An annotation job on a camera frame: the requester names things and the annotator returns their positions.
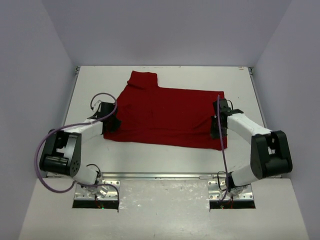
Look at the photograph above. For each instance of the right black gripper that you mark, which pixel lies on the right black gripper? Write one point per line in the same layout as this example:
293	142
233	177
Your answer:
214	134

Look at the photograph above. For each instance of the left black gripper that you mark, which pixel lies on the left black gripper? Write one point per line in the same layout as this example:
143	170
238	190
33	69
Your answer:
114	122

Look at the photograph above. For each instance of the red t-shirt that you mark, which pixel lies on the red t-shirt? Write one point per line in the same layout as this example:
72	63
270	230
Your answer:
152	114

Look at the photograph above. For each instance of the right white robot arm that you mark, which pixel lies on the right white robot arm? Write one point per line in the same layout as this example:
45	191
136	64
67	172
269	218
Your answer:
269	150

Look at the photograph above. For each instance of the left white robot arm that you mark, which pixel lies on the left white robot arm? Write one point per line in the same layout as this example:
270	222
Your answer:
62	151

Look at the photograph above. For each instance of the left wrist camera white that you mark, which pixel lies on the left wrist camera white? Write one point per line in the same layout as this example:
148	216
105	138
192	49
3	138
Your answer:
96	106

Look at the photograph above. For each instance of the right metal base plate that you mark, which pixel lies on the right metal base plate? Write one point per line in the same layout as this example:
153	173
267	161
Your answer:
216	193

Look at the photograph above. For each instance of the metal base plate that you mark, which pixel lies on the metal base plate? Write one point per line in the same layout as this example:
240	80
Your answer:
216	193
109	191

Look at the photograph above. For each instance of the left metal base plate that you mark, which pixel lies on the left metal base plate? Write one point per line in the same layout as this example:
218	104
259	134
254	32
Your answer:
109	191

